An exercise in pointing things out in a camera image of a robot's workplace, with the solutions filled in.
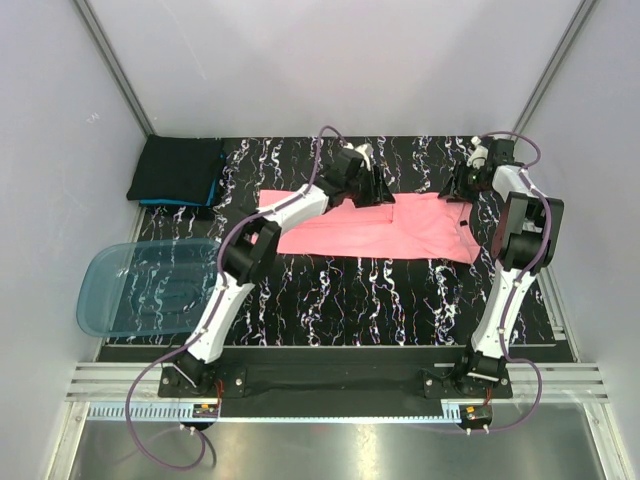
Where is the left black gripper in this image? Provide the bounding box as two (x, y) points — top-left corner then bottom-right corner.
(344, 166), (394, 209)

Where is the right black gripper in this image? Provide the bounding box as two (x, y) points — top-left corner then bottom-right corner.
(436, 160), (488, 205)

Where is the pink t shirt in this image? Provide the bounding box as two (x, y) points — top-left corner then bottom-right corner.
(278, 193), (480, 264)

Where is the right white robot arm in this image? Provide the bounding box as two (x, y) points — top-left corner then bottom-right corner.
(439, 131), (564, 397)

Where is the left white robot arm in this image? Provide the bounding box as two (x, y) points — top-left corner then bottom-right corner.
(161, 143), (395, 396)

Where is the folded blue t shirt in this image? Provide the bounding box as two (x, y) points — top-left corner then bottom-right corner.
(138, 163), (224, 207)

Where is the folded black t shirt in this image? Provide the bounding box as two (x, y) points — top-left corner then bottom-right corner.
(126, 135), (226, 201)

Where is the blue plastic bin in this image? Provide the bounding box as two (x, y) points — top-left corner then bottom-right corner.
(76, 238), (219, 339)

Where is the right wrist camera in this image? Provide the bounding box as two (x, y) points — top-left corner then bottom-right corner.
(466, 136), (488, 169)

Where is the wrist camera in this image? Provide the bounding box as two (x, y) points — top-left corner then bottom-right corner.
(355, 143), (373, 171)
(466, 136), (488, 169)

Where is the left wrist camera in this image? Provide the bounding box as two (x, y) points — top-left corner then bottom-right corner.
(355, 143), (373, 171)

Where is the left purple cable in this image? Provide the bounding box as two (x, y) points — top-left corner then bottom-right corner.
(124, 124), (354, 471)

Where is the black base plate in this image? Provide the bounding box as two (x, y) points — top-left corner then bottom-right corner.
(158, 346), (513, 400)

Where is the aluminium frame rail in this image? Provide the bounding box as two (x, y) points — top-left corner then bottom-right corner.
(65, 363), (608, 424)

